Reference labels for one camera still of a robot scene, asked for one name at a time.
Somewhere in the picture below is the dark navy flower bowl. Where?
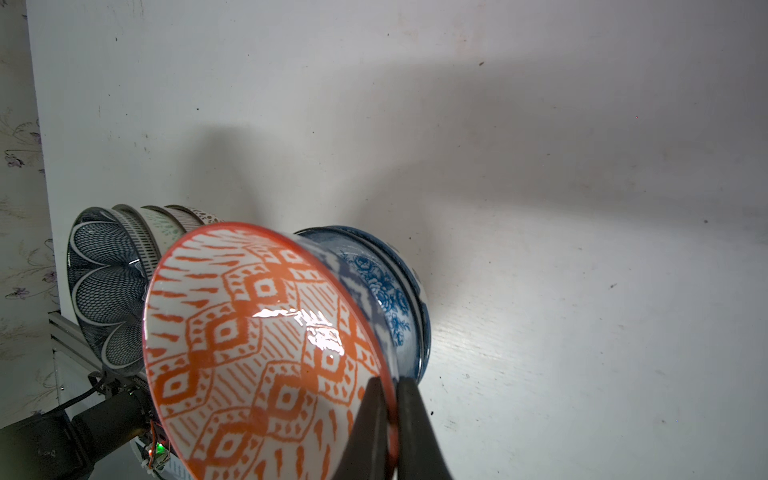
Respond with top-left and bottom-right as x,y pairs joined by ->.
67,206 -> 159,377

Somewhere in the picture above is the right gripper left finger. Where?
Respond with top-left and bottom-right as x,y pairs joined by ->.
332,377 -> 388,480

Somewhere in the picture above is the blue floral shallow bowl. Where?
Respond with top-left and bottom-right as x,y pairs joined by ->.
296,226 -> 424,382

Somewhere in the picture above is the pink striped bowl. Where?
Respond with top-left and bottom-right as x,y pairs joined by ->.
145,205 -> 203,232

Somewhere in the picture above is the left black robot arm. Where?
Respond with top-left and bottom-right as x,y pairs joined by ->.
1,391 -> 152,479

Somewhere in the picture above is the aluminium mounting rail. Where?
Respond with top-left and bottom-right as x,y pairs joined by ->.
48,311 -> 105,371

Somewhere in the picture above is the red patterned bowl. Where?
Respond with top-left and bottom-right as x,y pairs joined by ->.
143,222 -> 398,479

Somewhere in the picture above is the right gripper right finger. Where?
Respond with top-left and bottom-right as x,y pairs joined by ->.
397,377 -> 452,480

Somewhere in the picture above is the green triangle patterned bowl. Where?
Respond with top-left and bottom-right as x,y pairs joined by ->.
114,204 -> 186,279

